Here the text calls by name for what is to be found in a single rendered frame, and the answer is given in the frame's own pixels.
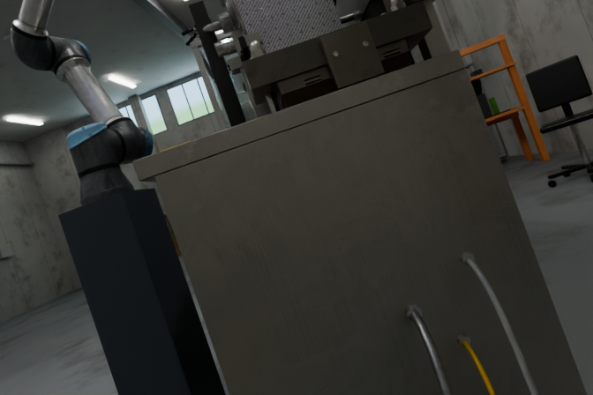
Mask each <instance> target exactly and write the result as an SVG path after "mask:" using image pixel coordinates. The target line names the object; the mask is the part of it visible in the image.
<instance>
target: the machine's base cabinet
mask: <svg viewBox="0 0 593 395"><path fill-rule="evenodd" d="M155 180H156V182H157V185H158V188H159V191H160V193H161V198H162V201H163V204H164V206H165V208H166V211H167V214H168V216H169V221H170V224H171V226H172V229H173V232H174V234H175V237H176V241H177V244H178V247H179V249H180V252H181V255H182V258H183V260H184V264H185V267H186V270H187V272H188V275H189V278H190V281H191V285H192V287H193V290H194V293H195V295H196V298H197V301H198V304H199V308H200V311H201V313H202V316H203V318H204V321H205V324H206V328H207V331H208V334H209V337H210V339H211V341H212V344H213V347H214V351H215V354H216V357H217V360H218V362H219V365H220V367H221V372H222V374H223V377H224V380H225V383H226V385H227V388H228V391H229V395H442V393H441V390H440V388H439V383H438V380H437V377H436V375H435V372H434V370H433V367H432V363H431V360H430V358H429V355H428V353H427V351H426V348H425V346H424V342H423V340H422V338H421V336H420V334H419V331H418V329H417V327H416V325H415V323H414V321H411V320H410V319H409V318H407V316H406V314H405V309H406V307H407V306H408V305H410V304H412V303H413V304H416V305H417V306H418V307H419V308H420V309H421V310H422V312H423V315H422V319H423V320H424V322H425V324H426V326H427V328H428V330H429V332H430V334H431V336H432V339H433V341H434V344H435V346H436V348H437V350H438V353H439V357H440V359H441V361H442V364H443V367H444V369H445V371H446V374H447V378H448V381H449V383H450V386H451V389H452V392H453V394H454V395H490V393H489V392H488V390H487V387H486V385H485V382H484V379H483V378H482V376H481V374H480V372H479V370H478V368H477V365H476V364H475V362H474V361H473V359H472V357H471V355H470V354H469V352H468V350H467V349H466V347H462V346H461V345H460V344H459V343H458V342H457V340H456V338H457V336H458V334H460V333H463V334H465V335H467V336H468V337H469V339H470V343H469V345H470V346H471V348H472V349H473V351H474V352H475V354H476V355H477V358H478V360H479V361H480V362H481V364H482V366H483V368H484V371H485V373H486V375H487V376H488V378H489V380H490V382H491V384H492V388H493V390H494V391H495V394H496V395H531V392H530V390H529V387H528V385H527V383H526V380H525V378H524V375H523V373H522V370H521V367H520V365H519V362H518V361H517V358H516V356H515V353H514V350H513V348H512V345H511V343H510V341H509V338H508V336H507V333H506V331H505V329H504V326H503V324H502V323H501V320H500V318H499V315H498V313H497V311H496V309H495V308H494V305H493V303H492V300H491V298H490V296H489V295H488V294H487V292H486V290H485V288H484V285H483V283H482V282H481V280H480V279H479V278H478V277H477V274H476V273H475V272H474V270H473V269H472V268H471V267H470V265H466V264H464V263H463V262H462V261H461V260H460V255H461V253H462V252H463V251H467V252H470V253H472V254H473V255H474V262H475V263H476V264H477V266H478V267H479V268H480V270H481V271H482V273H483V274H484V276H485V277H486V278H487V280H488V281H489V283H490V285H491V287H492V290H493V291H494V293H495V294H496V296H497V298H498V300H499V303H500V305H501V307H502V309H503V310H504V312H505V314H506V316H507V320H508V322H509V323H510V326H511V328H512V330H513V332H514V335H515V337H516V340H517V342H518V344H519V347H520V349H521V351H522V354H523V357H524V359H525V362H526V363H527V366H528V368H529V372H530V374H531V376H532V378H533V381H534V383H535V385H536V387H537V390H538V392H539V395H587V392H586V390H585V388H584V385H583V382H582V379H581V376H580V374H579V371H578V368H577V366H576V364H575V361H574V357H573V355H572V352H571V350H570V347H569V345H568V342H567V338H566V335H565V333H564V331H563V328H562V326H561V323H560V320H559V317H558V314H557V311H556V309H555V307H554V304H553V302H552V298H551V296H550V293H549V290H548V288H547V286H546V283H545V280H544V276H543V274H542V272H541V269H540V266H539V264H538V262H537V257H536V255H535V252H534V250H533V248H532V245H531V242H530V240H529V236H528V234H527V231H526V228H525V226H524V224H523V221H522V217H521V215H520V212H519V210H518V207H517V204H516V203H515V200H514V195H513V193H512V191H511V188H510V186H509V183H508V180H507V177H506V174H505V171H504V169H503V167H502V164H501V162H500V159H499V156H498V153H497V150H496V148H495V145H494V143H493V140H492V136H491V133H490V132H489V129H488V126H487V124H486V121H485V119H484V115H483V112H482V109H481V108H480V105H479V102H478V100H477V96H476V94H475V91H474V88H473V85H472V84H471V81H470V78H469V74H468V72H467V70H466V69H462V70H459V71H456V72H453V73H450V74H447V75H445V76H442V77H439V78H435V79H433V80H430V81H427V82H424V83H422V84H419V85H416V86H412V87H410V88H407V89H404V90H401V91H399V92H396V93H392V94H389V95H387V96H384V97H381V98H378V99H376V100H373V101H369V102H366V103H364V104H361V105H358V106H355V107H353V108H349V109H346V110H343V111H341V112H338V113H335V114H332V115H330V116H326V117H323V118H320V119H318V120H315V121H312V122H310V123H306V124H303V125H300V126H297V127H295V128H292V129H290V130H286V131H283V132H280V133H277V134H274V135H272V136H270V137H267V138H262V139H260V140H257V141H254V142H251V143H250V144H247V145H242V146H239V147H237V148H234V149H231V150H229V151H227V152H224V153H219V154H216V155H214V156H211V157H209V158H206V159H203V160H199V161H196V162H193V163H191V164H189V165H186V166H183V167H180V168H176V169H173V170H170V171H169V172H166V173H163V174H160V175H156V176H155Z"/></svg>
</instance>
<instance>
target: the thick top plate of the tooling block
mask: <svg viewBox="0 0 593 395"><path fill-rule="evenodd" d="M364 22H366V23H367V26H368V27H369V30H370V33H371V35H372V39H373V42H374V44H375V47H376V48H379V47H382V46H385V45H387V44H390V43H393V42H396V41H400V40H403V39H405V41H406V42H407V45H409V48H410V51H411V50H412V49H413V48H414V47H415V46H416V45H417V44H418V43H419V42H420V41H421V40H422V39H423V38H424V37H425V36H426V35H427V34H428V33H429V32H430V31H431V30H432V23H431V21H430V18H429V15H428V13H427V10H426V8H425V6H424V1H423V2H420V3H417V4H412V5H410V6H407V7H404V8H401V9H399V10H396V11H391V12H389V13H386V14H383V15H380V16H378V17H375V18H372V19H367V20H365V21H362V22H359V23H356V24H354V25H352V26H347V27H344V28H342V29H339V30H336V31H333V32H331V33H328V34H323V35H321V36H318V37H315V38H312V39H309V40H307V41H302V42H299V43H297V44H294V45H291V46H288V47H286V48H281V49H278V50H276V51H274V52H271V53H268V54H265V55H263V56H258V57H255V58H252V59H250V60H247V61H244V62H242V65H243V67H244V73H245V76H246V79H247V82H248V85H249V87H250V89H251V94H252V97H253V99H254V102H255V104H256V106H257V105H259V104H261V103H264V102H266V98H265V96H264V94H265V93H269V92H274V96H275V99H277V82H279V81H282V80H284V79H287V78H292V77H295V76H297V75H300V74H302V73H305V72H307V71H312V70H315V69H318V68H320V67H323V66H326V65H328V64H327V60H326V58H325V55H324V52H323V50H322V47H321V45H320V42H319V39H320V37H323V36H326V35H329V34H333V33H336V32H339V31H341V30H344V29H347V28H350V27H353V26H357V25H360V24H363V23H364Z"/></svg>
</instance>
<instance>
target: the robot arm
mask: <svg viewBox="0 0 593 395"><path fill-rule="evenodd" d="M53 3H54V0H23V2H22V5H21V8H20V12H19V18H18V19H15V20H13V22H12V26H11V45H12V48H13V50H14V52H15V54H16V56H17V57H18V59H19V60H20V61H21V62H22V63H23V64H24V65H26V66H28V67H29V68H32V69H35V70H38V71H53V72H54V73H55V75H56V76H57V78H58V79H59V80H60V81H62V82H64V83H67V84H68V85H69V87H70V88H71V90H72V91H73V92H74V93H75V95H76V96H77V97H78V99H79V101H80V102H81V103H82V105H83V106H84V108H85V109H86V111H87V112H88V113H89V115H90V116H91V117H92V118H93V119H94V121H95V123H92V124H89V125H87V126H84V127H81V128H79V129H76V130H74V131H73V132H71V133H70V134H69V135H68V136H67V143H68V146H69V150H70V152H71V156H72V159H73V162H74V165H75V168H76V170H77V173H78V176H79V180H80V203H81V206H83V205H87V204H90V203H92V202H94V201H97V200H100V199H102V198H106V197H108V196H111V195H114V194H116V193H118V192H121V191H127V190H135V189H134V187H133V185H132V184H131V182H130V181H129V180H128V179H127V177H126V176H125V175H124V173H123V172H122V170H121V168H120V165H124V164H132V162H133V161H134V160H138V159H141V158H144V157H146V156H149V155H151V154H152V152H153V149H154V140H153V136H152V134H151V132H150V131H149V130H148V129H146V128H143V127H138V126H137V125H136V124H135V122H133V121H132V119H131V118H130V117H127V116H123V115H122V113H121V112H120V111H119V109H118V108H117V106H116V105H115V103H114V102H113V101H112V100H111V99H110V98H109V96H108V95H107V93H106V92H105V91H104V89H103V88H102V86H101V85H100V83H99V82H98V81H97V79H96V78H95V77H94V75H93V74H92V72H91V71H90V69H91V58H90V53H89V51H88V49H87V47H86V46H85V45H84V44H83V43H81V42H80V41H75V40H73V39H68V38H59V37H54V36H48V32H47V30H46V26H47V24H48V20H49V15H50V12H51V9H52V6H53Z"/></svg>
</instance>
